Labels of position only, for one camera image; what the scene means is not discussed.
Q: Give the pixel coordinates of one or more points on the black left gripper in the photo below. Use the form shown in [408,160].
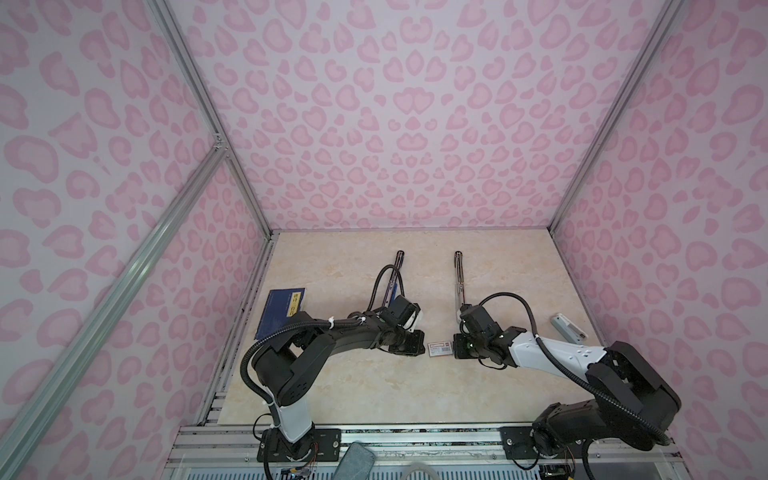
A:
[418,346]

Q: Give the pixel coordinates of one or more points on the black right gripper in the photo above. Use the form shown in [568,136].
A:
[458,346]

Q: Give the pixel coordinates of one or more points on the blue black stapler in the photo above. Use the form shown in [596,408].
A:
[394,287]

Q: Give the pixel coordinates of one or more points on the red white staple box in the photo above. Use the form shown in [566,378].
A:
[440,349]

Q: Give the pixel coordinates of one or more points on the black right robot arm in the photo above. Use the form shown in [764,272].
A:
[630,400]

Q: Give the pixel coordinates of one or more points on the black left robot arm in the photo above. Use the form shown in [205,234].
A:
[282,367]

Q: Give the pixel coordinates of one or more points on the dark blue booklet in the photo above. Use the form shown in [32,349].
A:
[280,306]

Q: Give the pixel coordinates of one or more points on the grey cloth pad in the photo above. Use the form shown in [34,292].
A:
[356,464]

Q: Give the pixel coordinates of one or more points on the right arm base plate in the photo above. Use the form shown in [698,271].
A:
[519,444]

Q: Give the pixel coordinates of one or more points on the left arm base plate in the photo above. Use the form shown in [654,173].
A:
[319,444]

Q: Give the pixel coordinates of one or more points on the aluminium front rail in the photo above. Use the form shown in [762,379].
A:
[419,451]

